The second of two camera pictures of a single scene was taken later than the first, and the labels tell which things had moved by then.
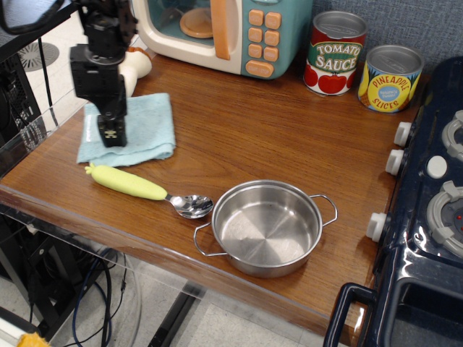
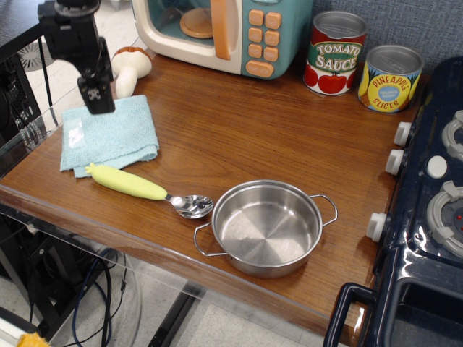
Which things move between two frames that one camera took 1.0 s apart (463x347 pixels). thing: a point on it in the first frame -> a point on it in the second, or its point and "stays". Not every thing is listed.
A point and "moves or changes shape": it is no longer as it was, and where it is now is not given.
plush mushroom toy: (136, 63) stays
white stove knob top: (401, 133) stays
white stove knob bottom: (375, 225) stays
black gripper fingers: (113, 131) -> (96, 88)
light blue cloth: (150, 134) moves or changes shape
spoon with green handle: (189, 206) stays
